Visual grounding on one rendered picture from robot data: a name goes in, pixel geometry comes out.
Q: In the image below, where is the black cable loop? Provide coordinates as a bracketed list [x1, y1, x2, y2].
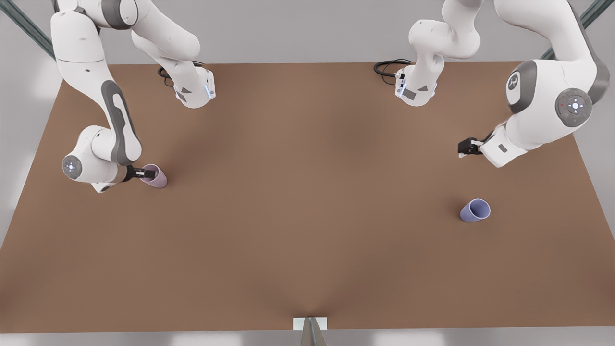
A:
[158, 61, 205, 88]
[373, 59, 414, 86]

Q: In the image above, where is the purple cup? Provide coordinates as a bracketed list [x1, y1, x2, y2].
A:
[459, 198, 492, 223]

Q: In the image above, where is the pink cup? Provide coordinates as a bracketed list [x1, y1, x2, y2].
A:
[141, 164, 169, 189]

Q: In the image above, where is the silver frame post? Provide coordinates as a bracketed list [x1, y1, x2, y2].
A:
[0, 0, 57, 61]
[540, 0, 615, 61]
[301, 317, 328, 346]

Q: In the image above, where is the white post foot plate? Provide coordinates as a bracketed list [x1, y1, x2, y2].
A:
[293, 317, 329, 331]

